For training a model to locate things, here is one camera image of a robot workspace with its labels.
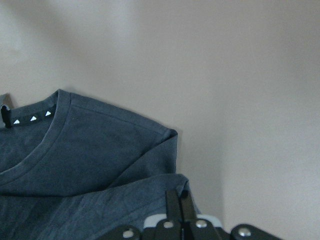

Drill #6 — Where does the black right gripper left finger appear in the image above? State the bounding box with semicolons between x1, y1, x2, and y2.
165;190;182;222

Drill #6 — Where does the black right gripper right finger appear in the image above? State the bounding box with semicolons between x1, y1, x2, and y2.
179;190;198;222

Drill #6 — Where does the black printed t-shirt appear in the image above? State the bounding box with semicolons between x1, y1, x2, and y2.
0;90;189;240

